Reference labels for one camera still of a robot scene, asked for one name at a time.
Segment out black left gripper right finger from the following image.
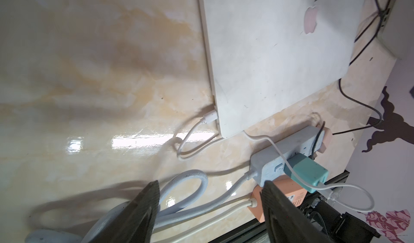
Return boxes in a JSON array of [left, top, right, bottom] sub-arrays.
[[260, 180, 330, 243]]

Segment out grey power strip cord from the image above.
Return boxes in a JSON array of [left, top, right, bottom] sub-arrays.
[[24, 169, 259, 243]]

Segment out grey power strip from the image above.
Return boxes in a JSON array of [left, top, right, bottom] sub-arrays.
[[250, 126, 324, 187]]

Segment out black usb cable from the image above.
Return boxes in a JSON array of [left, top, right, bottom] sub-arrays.
[[310, 0, 398, 161]]

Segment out orange power strip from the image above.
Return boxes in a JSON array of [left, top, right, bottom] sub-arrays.
[[248, 175, 308, 223]]

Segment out white laptop with sticker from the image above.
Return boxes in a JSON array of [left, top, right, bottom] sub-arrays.
[[199, 0, 364, 138]]

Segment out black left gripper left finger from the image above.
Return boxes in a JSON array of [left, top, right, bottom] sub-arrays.
[[82, 180, 160, 243]]

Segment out pink charger plug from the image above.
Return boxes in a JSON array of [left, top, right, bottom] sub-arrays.
[[318, 127, 333, 154]]

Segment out white laptop charging cable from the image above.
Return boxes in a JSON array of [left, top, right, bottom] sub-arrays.
[[174, 108, 375, 213]]

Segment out mint green charger plug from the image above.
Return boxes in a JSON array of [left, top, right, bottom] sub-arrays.
[[287, 154, 329, 187]]

